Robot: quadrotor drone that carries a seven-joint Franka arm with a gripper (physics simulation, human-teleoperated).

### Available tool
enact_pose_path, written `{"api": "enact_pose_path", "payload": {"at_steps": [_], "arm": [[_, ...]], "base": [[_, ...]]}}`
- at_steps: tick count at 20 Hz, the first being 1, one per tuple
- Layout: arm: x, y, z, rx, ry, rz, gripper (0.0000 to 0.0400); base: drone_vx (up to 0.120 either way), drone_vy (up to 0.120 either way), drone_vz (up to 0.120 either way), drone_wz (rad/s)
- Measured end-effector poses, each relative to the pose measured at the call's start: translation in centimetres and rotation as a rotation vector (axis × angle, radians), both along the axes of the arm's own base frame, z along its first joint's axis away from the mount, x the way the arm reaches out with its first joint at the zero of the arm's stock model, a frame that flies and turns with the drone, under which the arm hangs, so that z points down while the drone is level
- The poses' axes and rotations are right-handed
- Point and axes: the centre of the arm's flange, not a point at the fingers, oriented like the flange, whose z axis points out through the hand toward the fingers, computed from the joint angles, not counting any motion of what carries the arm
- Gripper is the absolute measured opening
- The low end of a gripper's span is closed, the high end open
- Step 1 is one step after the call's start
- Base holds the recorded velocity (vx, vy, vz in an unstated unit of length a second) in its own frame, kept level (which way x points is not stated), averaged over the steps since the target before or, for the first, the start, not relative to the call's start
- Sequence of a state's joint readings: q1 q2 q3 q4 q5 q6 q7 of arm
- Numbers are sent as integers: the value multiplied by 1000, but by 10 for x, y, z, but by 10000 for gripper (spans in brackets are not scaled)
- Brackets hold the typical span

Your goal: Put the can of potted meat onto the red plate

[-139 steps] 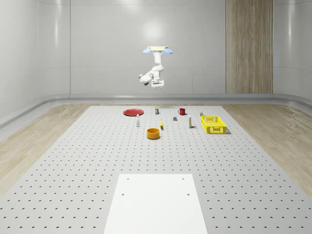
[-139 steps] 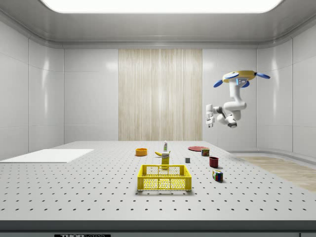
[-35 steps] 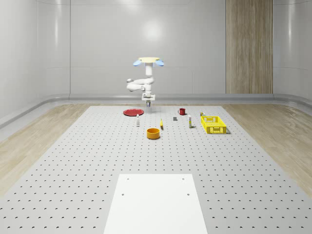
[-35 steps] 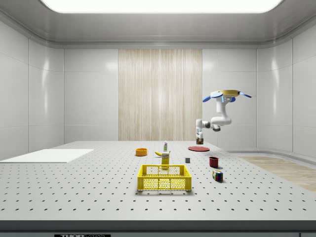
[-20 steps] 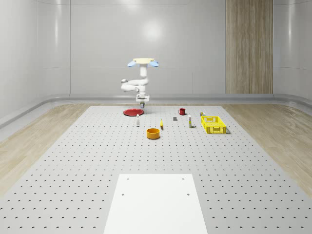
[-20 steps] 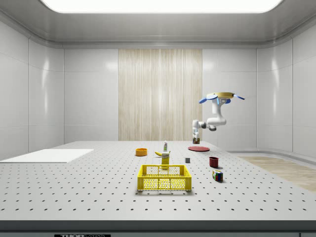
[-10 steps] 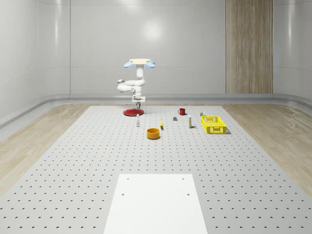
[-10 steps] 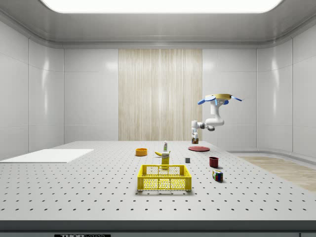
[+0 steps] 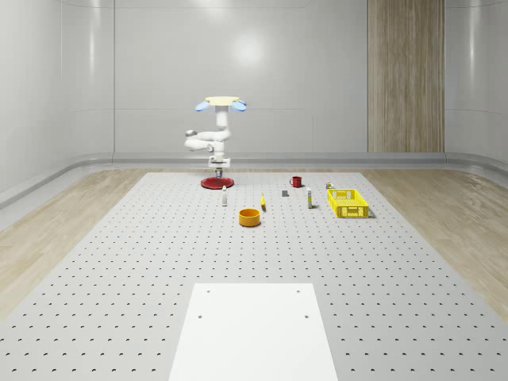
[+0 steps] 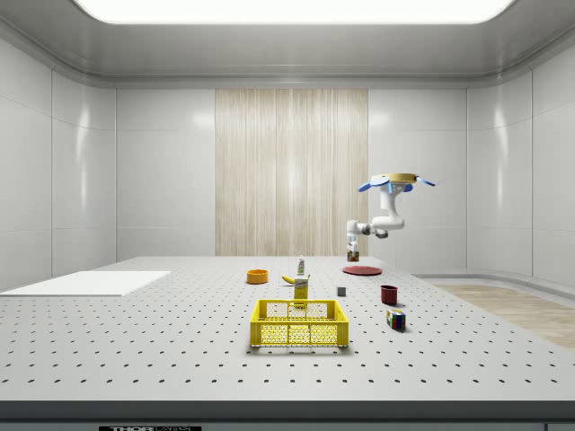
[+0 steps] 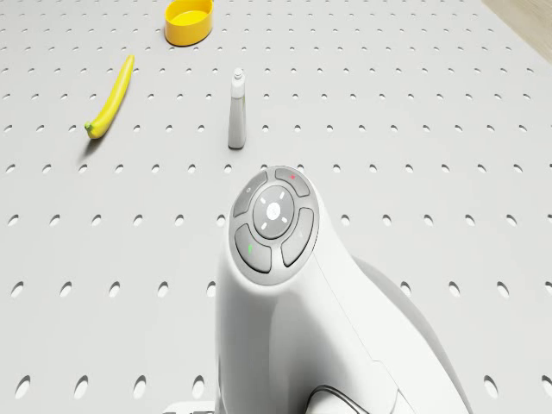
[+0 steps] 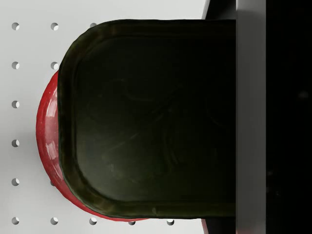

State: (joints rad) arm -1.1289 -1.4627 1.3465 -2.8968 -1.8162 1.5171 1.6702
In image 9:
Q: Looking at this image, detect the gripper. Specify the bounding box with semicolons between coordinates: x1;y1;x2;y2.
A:
207;156;232;173

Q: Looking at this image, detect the red plate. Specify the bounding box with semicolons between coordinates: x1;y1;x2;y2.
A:
200;176;236;191

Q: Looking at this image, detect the yellow bowl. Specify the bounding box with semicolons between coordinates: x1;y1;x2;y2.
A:
238;208;262;228

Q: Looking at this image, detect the yellow basket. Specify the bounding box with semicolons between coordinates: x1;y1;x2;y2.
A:
325;187;370;219

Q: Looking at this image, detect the white board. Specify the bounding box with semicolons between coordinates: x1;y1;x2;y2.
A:
167;283;340;381

